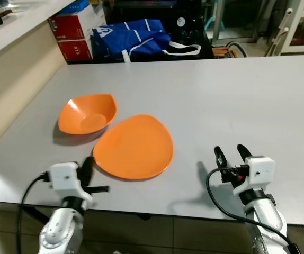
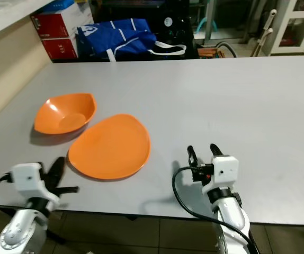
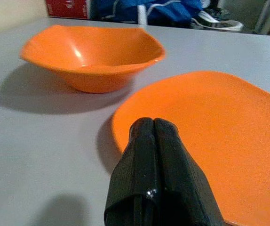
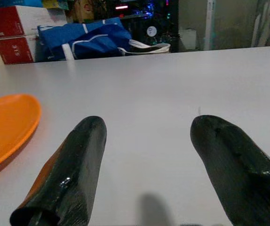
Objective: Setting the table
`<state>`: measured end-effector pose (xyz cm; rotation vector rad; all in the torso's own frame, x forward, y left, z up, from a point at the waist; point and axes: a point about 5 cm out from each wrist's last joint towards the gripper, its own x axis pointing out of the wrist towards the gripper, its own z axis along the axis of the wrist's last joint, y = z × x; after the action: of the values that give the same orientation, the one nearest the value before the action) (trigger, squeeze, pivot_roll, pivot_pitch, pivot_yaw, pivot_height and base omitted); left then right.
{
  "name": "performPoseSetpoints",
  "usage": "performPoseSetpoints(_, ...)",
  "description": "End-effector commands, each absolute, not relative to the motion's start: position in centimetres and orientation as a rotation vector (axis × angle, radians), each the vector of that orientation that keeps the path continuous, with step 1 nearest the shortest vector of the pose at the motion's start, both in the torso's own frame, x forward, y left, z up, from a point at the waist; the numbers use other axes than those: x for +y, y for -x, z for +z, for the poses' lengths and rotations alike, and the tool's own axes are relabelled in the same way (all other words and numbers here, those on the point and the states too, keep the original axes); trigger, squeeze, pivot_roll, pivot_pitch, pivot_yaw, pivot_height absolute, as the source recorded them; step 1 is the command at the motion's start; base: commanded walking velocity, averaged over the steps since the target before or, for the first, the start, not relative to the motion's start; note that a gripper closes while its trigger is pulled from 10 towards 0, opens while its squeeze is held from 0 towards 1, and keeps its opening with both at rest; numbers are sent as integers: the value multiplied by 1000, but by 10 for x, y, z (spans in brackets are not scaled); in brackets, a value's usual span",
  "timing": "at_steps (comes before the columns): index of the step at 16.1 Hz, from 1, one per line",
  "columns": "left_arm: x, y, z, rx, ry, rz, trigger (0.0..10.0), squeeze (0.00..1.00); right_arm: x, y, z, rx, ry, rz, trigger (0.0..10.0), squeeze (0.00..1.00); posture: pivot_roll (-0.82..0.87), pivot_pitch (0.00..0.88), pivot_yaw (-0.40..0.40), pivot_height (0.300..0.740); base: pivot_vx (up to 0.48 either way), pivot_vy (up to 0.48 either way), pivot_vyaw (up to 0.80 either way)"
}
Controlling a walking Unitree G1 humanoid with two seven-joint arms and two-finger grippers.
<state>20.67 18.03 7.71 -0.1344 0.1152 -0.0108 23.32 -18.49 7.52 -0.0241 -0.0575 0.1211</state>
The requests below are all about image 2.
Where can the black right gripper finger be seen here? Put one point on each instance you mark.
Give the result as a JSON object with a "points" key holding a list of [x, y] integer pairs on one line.
{"points": [[192, 157], [216, 151]]}

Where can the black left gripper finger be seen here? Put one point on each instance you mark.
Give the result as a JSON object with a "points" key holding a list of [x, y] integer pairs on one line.
{"points": [[60, 169], [51, 172]]}

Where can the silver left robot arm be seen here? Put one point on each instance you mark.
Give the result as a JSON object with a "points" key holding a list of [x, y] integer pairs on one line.
{"points": [[17, 235]]}

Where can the orange plate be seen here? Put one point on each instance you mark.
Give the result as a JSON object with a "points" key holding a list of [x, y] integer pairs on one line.
{"points": [[109, 147]]}

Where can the orange bowl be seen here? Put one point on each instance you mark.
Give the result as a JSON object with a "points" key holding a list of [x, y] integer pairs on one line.
{"points": [[62, 114]]}

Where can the white walking crutch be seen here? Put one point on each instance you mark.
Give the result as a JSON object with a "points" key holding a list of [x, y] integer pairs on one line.
{"points": [[266, 32], [260, 42]]}

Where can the black machine white dial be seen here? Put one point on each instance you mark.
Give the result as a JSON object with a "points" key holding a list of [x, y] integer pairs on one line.
{"points": [[173, 34]]}

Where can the red white cardboard box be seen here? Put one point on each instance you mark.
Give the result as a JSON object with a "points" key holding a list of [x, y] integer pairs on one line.
{"points": [[51, 24]]}

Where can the white cabinet glass doors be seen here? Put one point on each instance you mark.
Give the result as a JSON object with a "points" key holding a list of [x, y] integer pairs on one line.
{"points": [[297, 26]]}

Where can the blue cardboard box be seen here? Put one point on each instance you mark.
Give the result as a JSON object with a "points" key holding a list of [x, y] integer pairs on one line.
{"points": [[56, 5]]}

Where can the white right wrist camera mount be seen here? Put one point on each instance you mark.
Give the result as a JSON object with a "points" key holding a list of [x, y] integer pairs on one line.
{"points": [[223, 169]]}

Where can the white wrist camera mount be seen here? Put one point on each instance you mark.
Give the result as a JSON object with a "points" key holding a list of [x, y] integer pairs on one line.
{"points": [[223, 169], [27, 177]]}

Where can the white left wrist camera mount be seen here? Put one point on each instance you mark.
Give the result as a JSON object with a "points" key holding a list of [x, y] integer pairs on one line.
{"points": [[27, 177]]}

